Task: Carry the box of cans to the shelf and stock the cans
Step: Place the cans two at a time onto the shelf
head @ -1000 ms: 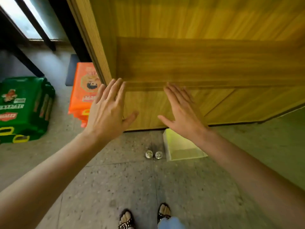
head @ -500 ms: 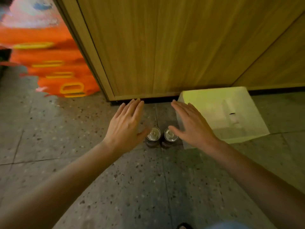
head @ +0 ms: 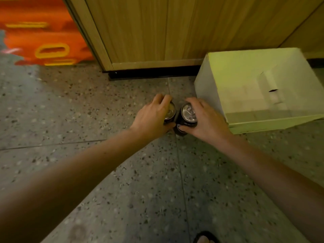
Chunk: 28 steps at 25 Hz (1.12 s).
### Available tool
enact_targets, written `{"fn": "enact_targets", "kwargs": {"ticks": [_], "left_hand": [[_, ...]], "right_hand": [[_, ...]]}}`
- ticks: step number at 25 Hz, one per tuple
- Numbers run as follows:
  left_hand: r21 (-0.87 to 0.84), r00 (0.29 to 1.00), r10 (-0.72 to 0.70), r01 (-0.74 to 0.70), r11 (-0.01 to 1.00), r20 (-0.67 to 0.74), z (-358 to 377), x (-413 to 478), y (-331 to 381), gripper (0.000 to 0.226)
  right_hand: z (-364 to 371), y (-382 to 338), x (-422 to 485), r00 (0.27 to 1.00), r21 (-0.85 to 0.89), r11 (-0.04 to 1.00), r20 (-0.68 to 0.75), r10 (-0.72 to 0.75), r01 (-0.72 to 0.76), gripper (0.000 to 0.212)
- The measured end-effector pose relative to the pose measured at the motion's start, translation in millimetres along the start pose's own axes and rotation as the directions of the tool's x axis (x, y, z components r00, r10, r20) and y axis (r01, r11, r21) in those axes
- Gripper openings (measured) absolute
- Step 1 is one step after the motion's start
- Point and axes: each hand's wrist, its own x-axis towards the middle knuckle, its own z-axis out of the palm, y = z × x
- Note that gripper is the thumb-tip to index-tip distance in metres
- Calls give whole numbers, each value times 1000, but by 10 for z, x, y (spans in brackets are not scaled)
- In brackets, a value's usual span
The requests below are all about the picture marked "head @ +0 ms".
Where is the person's right hand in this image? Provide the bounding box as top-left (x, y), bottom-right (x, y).
top-left (179, 97), bottom-right (234, 143)

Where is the person's left hand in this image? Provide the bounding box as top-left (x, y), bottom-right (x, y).
top-left (130, 93), bottom-right (177, 141)

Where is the black drink can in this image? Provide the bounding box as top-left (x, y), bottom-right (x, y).
top-left (174, 103), bottom-right (198, 137)
top-left (163, 101), bottom-right (177, 126)

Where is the person's left forearm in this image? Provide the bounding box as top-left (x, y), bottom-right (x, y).
top-left (0, 128), bottom-right (155, 243)

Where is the person's right forearm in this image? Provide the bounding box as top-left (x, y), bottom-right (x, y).
top-left (215, 134), bottom-right (324, 243)

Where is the white cardboard box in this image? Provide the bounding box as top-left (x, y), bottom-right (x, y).
top-left (194, 47), bottom-right (324, 135)

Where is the wooden counter cabinet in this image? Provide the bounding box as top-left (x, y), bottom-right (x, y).
top-left (62, 0), bottom-right (324, 80)

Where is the person's black sandal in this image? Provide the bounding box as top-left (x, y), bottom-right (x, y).
top-left (193, 231), bottom-right (220, 243)

